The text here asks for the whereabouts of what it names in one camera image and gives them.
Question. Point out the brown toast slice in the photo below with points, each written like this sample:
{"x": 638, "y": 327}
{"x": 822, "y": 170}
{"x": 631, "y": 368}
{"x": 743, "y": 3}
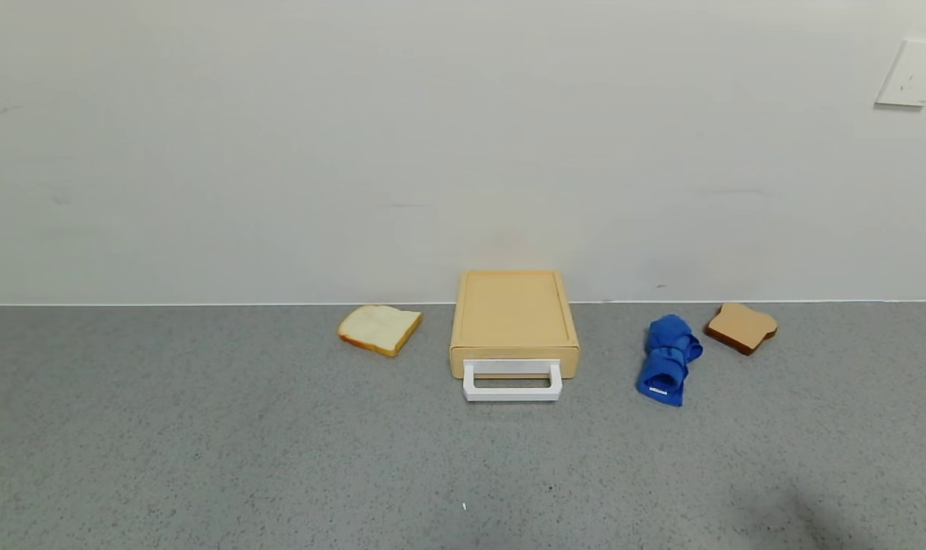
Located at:
{"x": 740, "y": 326}

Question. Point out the yellow drawer cabinet case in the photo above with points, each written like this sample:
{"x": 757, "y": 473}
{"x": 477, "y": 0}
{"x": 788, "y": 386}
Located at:
{"x": 513, "y": 309}

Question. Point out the blue rolled cloth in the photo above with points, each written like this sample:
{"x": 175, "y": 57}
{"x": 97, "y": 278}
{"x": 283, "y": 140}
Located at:
{"x": 665, "y": 359}

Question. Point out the white wall outlet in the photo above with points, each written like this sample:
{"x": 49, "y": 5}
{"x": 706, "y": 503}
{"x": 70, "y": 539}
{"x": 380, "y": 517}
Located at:
{"x": 915, "y": 72}

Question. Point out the white bread slice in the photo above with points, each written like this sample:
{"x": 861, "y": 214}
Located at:
{"x": 377, "y": 327}

